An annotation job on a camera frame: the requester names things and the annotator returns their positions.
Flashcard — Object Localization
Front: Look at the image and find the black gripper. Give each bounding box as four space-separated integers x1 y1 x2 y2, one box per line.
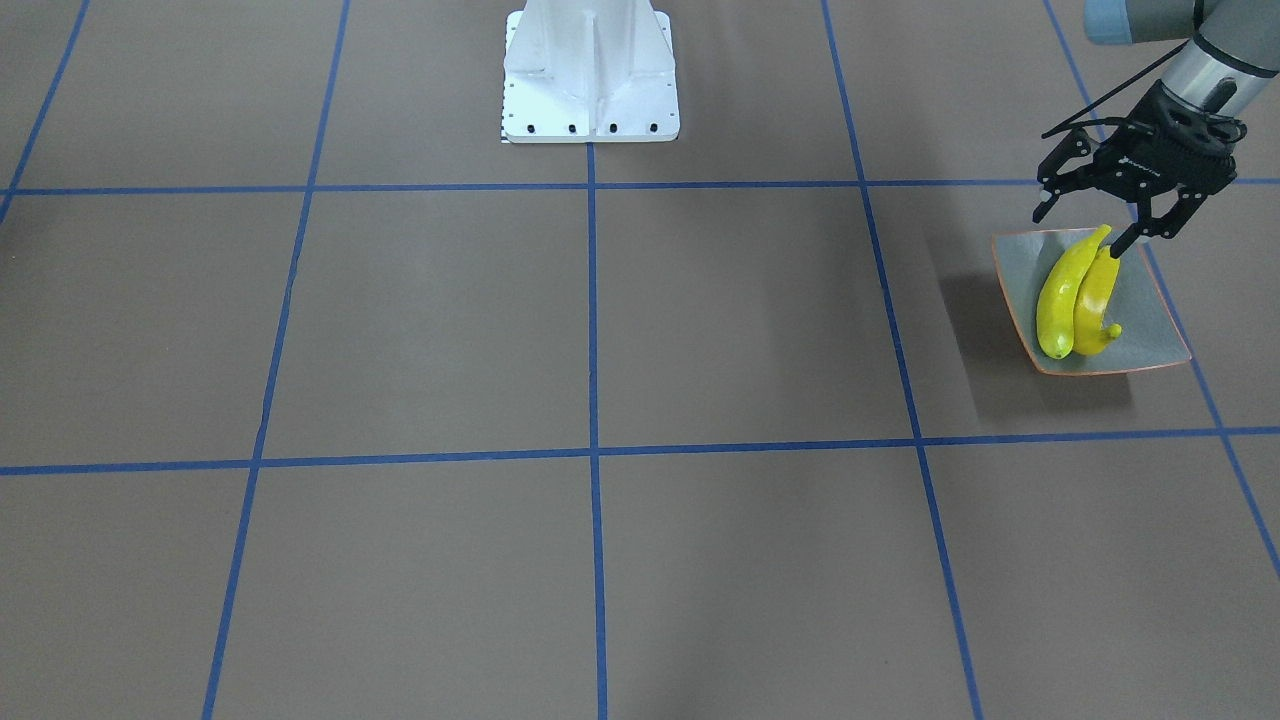
1032 81 1248 259

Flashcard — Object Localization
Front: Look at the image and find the square blue plate orange rim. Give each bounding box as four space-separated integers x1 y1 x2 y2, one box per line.
992 225 1190 377

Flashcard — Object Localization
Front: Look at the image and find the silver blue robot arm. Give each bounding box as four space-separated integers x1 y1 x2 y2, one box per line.
1032 1 1279 258

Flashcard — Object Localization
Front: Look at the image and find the greenish yellow banana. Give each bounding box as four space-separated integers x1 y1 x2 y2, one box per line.
1036 224 1112 360

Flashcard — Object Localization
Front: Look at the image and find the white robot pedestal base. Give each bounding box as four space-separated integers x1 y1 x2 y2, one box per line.
500 1 681 143

